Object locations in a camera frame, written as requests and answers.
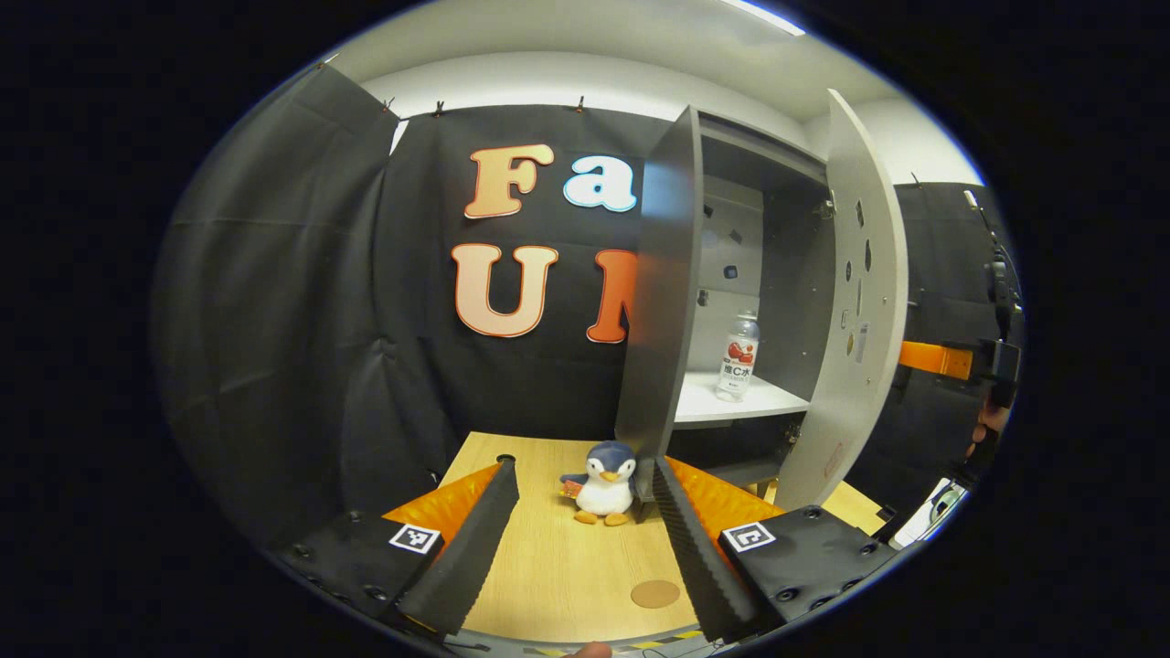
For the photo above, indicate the round brown coaster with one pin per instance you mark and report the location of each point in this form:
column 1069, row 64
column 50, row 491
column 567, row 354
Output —
column 655, row 594

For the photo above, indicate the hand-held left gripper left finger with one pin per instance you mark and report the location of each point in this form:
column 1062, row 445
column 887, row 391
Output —
column 475, row 548

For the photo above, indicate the clear bottle with red label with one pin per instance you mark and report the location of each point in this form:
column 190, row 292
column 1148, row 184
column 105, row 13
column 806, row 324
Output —
column 737, row 366

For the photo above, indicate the yellow black hazard tape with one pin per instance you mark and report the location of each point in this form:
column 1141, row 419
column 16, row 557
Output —
column 640, row 643

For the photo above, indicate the ceiling light strip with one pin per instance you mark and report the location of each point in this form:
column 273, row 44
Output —
column 763, row 16

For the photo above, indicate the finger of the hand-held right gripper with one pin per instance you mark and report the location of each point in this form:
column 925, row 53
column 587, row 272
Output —
column 937, row 359

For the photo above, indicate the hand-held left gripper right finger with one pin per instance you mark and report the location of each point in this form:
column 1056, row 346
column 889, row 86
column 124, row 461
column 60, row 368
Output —
column 690, row 548

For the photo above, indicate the black backdrop cloth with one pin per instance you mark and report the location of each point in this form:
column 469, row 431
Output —
column 274, row 320

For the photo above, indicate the penguin plush toy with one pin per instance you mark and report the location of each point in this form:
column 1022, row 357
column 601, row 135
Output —
column 605, row 493

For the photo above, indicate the grey cabinet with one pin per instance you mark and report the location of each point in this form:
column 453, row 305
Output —
column 658, row 320

